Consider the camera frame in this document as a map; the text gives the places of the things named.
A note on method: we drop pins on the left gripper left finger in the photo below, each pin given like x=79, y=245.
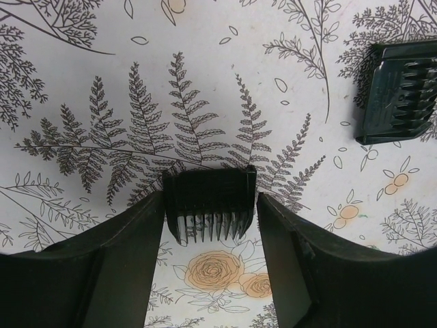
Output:
x=99, y=278

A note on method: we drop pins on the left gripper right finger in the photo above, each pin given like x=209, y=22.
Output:
x=319, y=279

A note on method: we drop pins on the black comb guard large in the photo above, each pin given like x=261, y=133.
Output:
x=218, y=203

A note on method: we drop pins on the floral table mat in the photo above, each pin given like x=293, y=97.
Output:
x=297, y=60

